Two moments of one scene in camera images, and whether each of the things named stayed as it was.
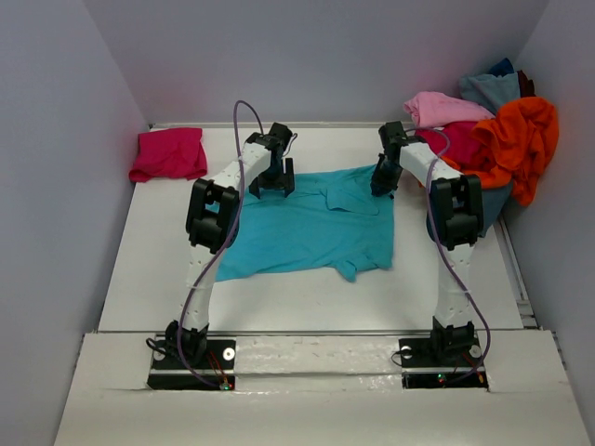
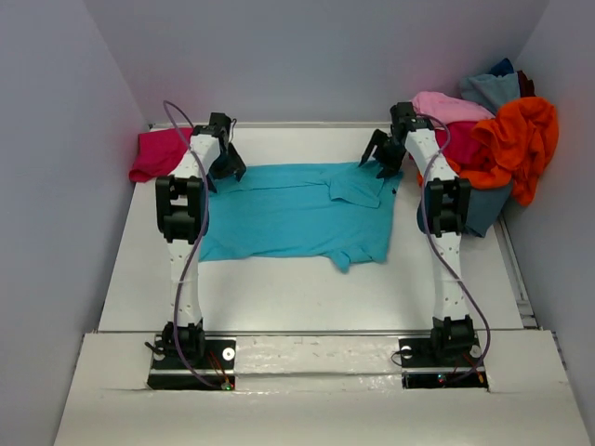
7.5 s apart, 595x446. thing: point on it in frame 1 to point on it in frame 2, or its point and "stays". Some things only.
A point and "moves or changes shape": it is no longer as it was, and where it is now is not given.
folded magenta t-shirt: x=169 y=153 stays
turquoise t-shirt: x=332 y=220 moves or changes shape
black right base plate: x=443 y=361 stays
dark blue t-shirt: x=502 y=68 stays
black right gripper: x=379 y=180 to x=392 y=164
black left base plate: x=192 y=364 stays
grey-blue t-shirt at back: x=491 y=91 stays
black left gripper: x=285 y=181 to x=234 y=165
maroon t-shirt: x=526 y=85 stays
